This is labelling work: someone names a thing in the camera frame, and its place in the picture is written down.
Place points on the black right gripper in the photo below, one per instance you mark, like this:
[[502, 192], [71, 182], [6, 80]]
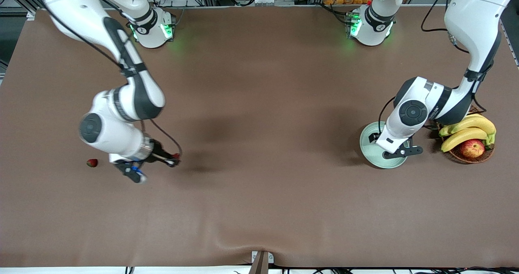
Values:
[[158, 154]]

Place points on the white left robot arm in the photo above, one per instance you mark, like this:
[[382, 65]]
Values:
[[474, 18]]

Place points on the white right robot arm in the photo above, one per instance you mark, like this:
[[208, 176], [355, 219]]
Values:
[[117, 132]]

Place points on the light green round plate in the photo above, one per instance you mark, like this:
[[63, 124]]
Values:
[[368, 150]]

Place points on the grey metal mounting plate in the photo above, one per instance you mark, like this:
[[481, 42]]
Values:
[[254, 257]]

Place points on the yellow banana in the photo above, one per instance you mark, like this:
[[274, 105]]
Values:
[[478, 124], [462, 138]]

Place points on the brown wicker basket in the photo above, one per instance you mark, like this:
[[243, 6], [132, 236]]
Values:
[[464, 159]]

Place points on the red apple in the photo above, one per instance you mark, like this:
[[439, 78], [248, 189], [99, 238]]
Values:
[[472, 148]]

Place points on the brown table cover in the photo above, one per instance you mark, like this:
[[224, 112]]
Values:
[[259, 185]]

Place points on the white socket strip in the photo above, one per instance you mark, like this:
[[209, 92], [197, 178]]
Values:
[[263, 1]]

